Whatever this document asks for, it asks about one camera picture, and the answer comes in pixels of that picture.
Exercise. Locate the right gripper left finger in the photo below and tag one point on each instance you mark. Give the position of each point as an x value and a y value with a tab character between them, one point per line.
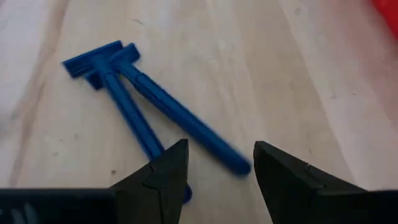
161	193

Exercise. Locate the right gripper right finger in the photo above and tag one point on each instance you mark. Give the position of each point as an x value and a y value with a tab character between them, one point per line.
295	193

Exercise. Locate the red plastic mesh basket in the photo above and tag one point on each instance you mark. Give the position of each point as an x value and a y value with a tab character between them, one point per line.
390	12

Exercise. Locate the blue disposable razor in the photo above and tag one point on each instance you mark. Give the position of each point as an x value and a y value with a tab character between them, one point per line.
186	119
130	115

